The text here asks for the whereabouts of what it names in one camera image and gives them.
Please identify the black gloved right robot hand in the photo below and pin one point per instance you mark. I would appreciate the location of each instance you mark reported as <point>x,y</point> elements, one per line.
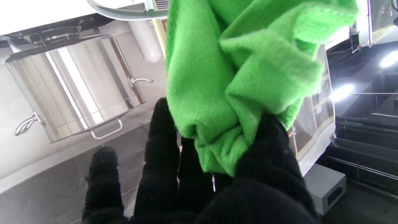
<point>255,193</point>

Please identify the green microfibre towel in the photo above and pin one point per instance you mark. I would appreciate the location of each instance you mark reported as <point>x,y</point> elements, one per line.
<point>217,77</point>

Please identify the grey metal box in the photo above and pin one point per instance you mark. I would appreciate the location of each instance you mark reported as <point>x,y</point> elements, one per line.
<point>323,186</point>

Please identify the large steel stock pot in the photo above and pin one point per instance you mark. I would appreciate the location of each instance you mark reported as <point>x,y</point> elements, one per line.
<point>77,87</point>

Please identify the black stove top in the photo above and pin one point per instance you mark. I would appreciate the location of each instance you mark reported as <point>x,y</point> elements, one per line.
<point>56,32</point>

